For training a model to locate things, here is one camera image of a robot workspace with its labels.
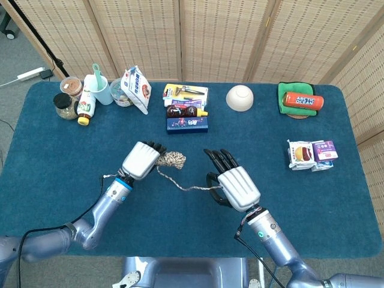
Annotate white bottle with yellow cap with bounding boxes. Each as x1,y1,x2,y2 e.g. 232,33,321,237
76,74,97,126

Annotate orange Arctic Ocean can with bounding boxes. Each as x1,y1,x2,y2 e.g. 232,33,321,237
283,91,325,110

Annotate snack box pack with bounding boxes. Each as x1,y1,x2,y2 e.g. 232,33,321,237
287,140,316,164

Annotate blue-grey robot torso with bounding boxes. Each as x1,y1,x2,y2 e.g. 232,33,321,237
112,256,262,288

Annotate purple drink carton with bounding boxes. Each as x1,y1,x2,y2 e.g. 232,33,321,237
311,140,339,163

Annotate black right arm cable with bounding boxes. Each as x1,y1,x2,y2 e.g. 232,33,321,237
234,223,286,288

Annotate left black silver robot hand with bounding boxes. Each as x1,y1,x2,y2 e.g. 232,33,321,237
121,140,167,181

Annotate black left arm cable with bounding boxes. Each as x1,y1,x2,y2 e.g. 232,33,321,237
16,173,119,288

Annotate green folded cloth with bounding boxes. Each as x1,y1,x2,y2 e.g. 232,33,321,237
277,82,318,116

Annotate brown bottle with yellow cap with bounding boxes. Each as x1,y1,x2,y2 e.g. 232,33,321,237
166,104,209,118

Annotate green plastic spatula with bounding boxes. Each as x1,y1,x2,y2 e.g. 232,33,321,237
91,63,103,89

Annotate black stand pole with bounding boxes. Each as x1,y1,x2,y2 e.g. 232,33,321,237
7,0,70,79

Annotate white power cord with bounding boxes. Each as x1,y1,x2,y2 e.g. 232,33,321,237
0,77,22,88

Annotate white power strip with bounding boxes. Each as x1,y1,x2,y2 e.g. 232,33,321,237
17,67,46,82

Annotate beige brown braided rope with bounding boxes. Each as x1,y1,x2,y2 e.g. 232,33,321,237
155,151,223,192

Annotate blue white drink carton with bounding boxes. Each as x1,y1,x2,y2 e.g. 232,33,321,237
311,160,334,172

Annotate dark blue printed box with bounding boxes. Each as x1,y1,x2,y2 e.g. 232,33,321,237
166,116,209,135

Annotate yellow razor blister pack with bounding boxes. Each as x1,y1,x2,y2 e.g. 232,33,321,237
163,83,209,104

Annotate blue felt table mat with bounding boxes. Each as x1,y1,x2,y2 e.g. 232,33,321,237
0,81,383,259

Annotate white printed snack bag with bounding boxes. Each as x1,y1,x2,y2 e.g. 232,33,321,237
120,65,152,115

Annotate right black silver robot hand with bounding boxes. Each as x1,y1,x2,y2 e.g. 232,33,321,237
203,148,261,213

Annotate clear jar of brown powder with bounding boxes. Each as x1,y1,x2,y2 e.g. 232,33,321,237
59,76,83,97

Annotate bamboo folding screen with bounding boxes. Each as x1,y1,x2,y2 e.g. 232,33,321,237
1,0,384,250

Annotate clear jar of colourful bits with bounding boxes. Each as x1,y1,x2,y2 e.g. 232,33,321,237
109,78,134,107

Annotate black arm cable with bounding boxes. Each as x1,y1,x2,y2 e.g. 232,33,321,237
16,173,119,288
234,223,286,288

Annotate white purple toothpaste box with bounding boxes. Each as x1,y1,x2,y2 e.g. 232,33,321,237
163,98,206,109

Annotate glass jar with black lid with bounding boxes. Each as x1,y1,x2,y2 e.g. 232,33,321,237
53,92,80,120

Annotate cream upturned bowl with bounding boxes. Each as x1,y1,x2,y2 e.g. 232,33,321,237
226,85,254,112

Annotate black chair caster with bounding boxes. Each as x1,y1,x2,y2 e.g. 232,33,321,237
0,5,16,40

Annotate pale blue plastic cup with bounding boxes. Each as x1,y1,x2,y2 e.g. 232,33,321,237
89,74,115,106

